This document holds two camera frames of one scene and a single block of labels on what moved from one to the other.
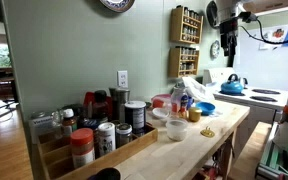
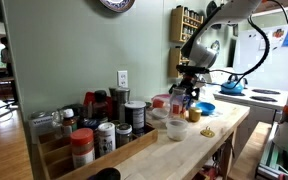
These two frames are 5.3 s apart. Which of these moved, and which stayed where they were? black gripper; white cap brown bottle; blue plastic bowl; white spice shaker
Moved: black gripper
Stayed: blue plastic bowl; white spice shaker; white cap brown bottle
